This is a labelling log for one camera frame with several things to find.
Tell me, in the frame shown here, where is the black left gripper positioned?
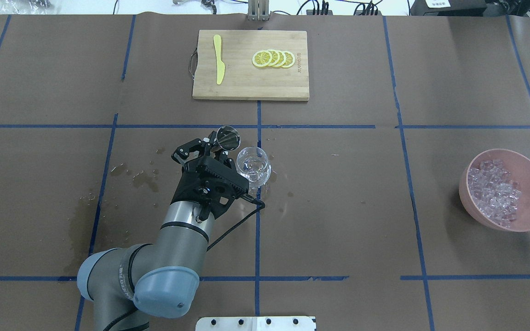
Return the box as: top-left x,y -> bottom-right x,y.
171,138 -> 249,220

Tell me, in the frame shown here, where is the steel double jigger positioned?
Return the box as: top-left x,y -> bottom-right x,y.
208,125 -> 241,154

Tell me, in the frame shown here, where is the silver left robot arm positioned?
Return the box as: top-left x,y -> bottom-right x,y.
76,126 -> 265,331

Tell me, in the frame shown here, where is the clear wine glass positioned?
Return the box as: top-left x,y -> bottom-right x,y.
236,146 -> 271,197

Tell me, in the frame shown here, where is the clear ice cubes pile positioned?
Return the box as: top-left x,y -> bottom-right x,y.
467,159 -> 522,228

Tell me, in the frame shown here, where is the yellow plastic knife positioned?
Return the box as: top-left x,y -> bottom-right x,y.
213,34 -> 226,85

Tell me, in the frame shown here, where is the bamboo cutting board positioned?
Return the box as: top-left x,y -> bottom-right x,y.
193,29 -> 311,102

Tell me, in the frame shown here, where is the pink plastic bowl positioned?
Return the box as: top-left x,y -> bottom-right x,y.
458,148 -> 530,233

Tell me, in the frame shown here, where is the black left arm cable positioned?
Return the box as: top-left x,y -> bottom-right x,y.
206,193 -> 266,251

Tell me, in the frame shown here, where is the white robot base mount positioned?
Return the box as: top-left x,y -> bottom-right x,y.
195,316 -> 317,331

